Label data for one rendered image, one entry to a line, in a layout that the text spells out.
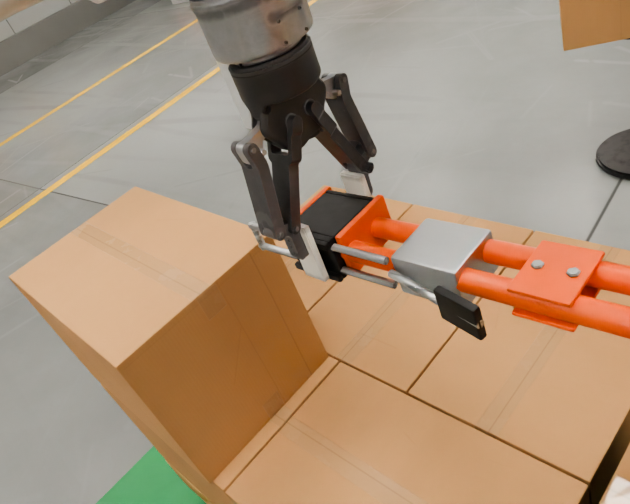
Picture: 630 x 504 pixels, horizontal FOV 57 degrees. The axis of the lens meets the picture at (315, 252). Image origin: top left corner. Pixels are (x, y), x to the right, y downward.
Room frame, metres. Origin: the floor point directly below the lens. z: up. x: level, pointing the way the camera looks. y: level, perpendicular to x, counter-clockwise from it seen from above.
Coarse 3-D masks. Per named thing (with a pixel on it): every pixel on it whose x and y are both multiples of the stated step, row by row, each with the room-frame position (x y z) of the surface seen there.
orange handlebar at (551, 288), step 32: (384, 224) 0.47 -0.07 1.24; (416, 224) 0.45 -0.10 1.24; (352, 256) 0.45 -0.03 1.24; (512, 256) 0.35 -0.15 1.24; (544, 256) 0.33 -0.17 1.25; (576, 256) 0.32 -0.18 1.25; (480, 288) 0.34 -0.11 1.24; (512, 288) 0.31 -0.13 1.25; (544, 288) 0.30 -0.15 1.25; (576, 288) 0.29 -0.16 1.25; (608, 288) 0.29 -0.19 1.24; (544, 320) 0.29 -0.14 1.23; (576, 320) 0.27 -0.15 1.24; (608, 320) 0.26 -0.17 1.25
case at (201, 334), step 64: (128, 192) 1.50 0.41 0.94; (64, 256) 1.29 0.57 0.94; (128, 256) 1.17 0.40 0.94; (192, 256) 1.06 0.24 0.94; (256, 256) 0.99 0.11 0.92; (64, 320) 1.02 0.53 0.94; (128, 320) 0.93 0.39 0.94; (192, 320) 0.89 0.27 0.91; (256, 320) 0.96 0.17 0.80; (128, 384) 0.81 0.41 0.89; (192, 384) 0.86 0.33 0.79; (256, 384) 0.92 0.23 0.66; (192, 448) 0.82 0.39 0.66
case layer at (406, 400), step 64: (320, 320) 1.16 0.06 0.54; (384, 320) 1.06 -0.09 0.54; (512, 320) 0.90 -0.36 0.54; (320, 384) 0.95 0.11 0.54; (384, 384) 0.88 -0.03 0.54; (448, 384) 0.81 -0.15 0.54; (512, 384) 0.74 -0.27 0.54; (576, 384) 0.68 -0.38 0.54; (256, 448) 0.85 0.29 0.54; (320, 448) 0.78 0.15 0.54; (384, 448) 0.72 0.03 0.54; (448, 448) 0.66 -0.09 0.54; (512, 448) 0.61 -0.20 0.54; (576, 448) 0.56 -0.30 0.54
